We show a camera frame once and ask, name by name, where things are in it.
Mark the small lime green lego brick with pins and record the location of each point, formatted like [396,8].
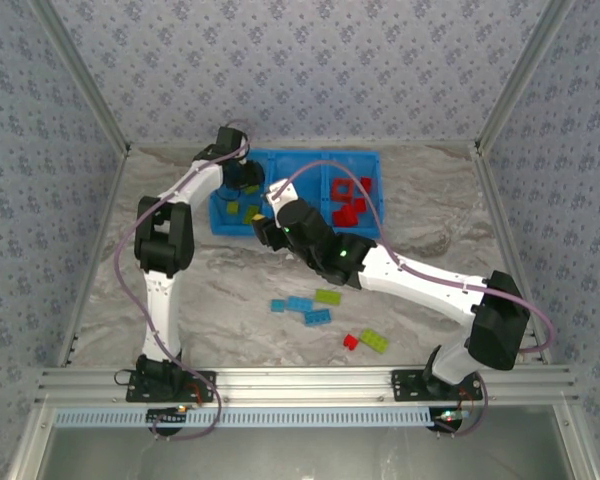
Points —
[252,189]

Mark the small blue lego brick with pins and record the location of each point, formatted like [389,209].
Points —
[278,306]

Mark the red lego window frame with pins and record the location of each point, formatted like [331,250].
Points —
[341,181]

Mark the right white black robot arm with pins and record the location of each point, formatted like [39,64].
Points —
[420,300]

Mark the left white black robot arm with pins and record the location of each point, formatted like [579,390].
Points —
[164,295]

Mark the blue three-compartment plastic bin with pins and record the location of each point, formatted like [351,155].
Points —
[312,190]

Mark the black controller board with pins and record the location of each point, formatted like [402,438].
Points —
[165,416]
[447,417]

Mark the grey back frame rail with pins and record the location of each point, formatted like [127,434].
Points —
[380,144]

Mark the aluminium side rail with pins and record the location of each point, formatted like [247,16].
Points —
[112,200]
[505,225]

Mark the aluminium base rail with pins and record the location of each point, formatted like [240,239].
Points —
[300,385]

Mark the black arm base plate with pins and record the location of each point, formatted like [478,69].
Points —
[202,385]
[405,387]

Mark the aluminium frame post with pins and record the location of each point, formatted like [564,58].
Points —
[524,75]
[30,445]
[82,75]
[577,445]

